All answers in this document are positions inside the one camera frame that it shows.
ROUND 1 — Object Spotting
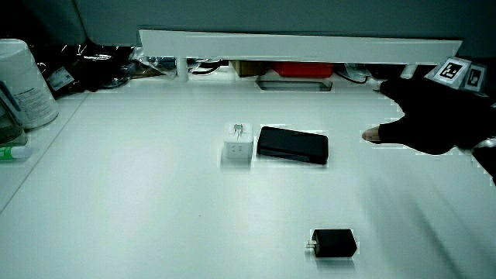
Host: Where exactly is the person's right hand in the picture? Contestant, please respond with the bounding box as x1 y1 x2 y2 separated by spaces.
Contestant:
361 57 496 157

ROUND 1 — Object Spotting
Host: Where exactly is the black charger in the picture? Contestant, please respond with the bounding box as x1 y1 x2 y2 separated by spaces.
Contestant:
305 228 358 259

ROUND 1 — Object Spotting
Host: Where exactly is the white cube charger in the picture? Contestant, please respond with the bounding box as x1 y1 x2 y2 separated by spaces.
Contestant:
223 122 255 161

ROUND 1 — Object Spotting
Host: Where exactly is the red box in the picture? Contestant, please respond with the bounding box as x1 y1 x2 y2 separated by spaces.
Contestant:
270 61 335 79

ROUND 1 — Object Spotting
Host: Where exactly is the dark rectangular tray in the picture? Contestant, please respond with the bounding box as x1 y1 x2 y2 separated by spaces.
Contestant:
255 78 333 93

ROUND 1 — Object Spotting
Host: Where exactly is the black power bank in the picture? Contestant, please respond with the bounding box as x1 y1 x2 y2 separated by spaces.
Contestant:
256 126 330 166

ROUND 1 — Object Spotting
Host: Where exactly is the white desk shelf riser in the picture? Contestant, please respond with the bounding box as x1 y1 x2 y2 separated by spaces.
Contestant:
138 29 463 83

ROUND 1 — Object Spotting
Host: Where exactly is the brown cardboard box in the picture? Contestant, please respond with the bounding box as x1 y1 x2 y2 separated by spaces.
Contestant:
229 60 268 78

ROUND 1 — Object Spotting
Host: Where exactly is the clear plastic bag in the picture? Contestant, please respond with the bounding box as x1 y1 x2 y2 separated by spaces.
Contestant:
129 46 177 78

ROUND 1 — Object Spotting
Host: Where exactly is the black plastic bag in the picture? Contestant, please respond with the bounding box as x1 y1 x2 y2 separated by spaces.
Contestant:
30 41 135 98

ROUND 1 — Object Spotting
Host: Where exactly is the white cylindrical wipes container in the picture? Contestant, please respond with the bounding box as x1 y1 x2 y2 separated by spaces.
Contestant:
0 38 60 130

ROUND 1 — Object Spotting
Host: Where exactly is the green and white tube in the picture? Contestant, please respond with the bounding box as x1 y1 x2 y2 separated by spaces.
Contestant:
0 146 33 161

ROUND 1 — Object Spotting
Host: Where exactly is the clear glass jar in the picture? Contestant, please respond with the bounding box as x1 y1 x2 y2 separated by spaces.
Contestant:
0 80 26 147

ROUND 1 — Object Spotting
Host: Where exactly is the black cable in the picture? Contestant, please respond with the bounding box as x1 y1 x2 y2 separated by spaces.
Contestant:
333 67 369 84

